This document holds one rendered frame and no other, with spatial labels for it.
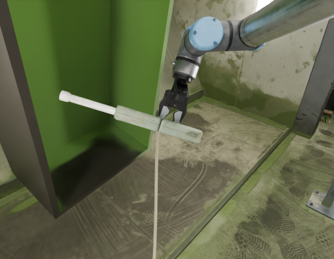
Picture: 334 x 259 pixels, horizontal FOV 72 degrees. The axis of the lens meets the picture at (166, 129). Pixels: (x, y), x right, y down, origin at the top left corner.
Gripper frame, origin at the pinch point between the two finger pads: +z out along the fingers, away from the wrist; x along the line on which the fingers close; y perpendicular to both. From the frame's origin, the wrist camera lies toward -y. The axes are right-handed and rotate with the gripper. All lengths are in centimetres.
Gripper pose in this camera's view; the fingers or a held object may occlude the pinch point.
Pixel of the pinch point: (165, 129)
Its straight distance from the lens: 83.1
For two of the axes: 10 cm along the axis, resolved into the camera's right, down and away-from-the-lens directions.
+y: -1.7, -1.3, 9.8
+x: -9.3, -3.1, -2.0
